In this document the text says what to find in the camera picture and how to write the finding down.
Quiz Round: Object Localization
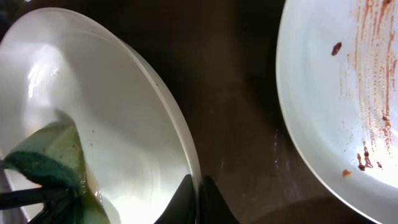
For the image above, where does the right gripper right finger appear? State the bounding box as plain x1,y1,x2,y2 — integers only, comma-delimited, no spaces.
199,176,240,224

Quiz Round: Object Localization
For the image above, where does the dark brown serving tray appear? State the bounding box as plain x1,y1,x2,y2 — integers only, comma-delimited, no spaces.
16,0,367,223

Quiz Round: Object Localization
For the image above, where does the white plate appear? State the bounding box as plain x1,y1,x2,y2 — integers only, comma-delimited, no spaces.
1,7,201,223
276,0,397,223

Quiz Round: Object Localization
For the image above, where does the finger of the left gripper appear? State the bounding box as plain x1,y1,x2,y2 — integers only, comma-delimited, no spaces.
1,187,75,209

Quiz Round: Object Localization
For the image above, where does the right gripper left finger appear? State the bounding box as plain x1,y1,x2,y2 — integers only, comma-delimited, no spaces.
155,174,196,224

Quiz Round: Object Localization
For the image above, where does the green and yellow sponge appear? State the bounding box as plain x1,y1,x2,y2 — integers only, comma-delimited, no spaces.
1,122,110,223

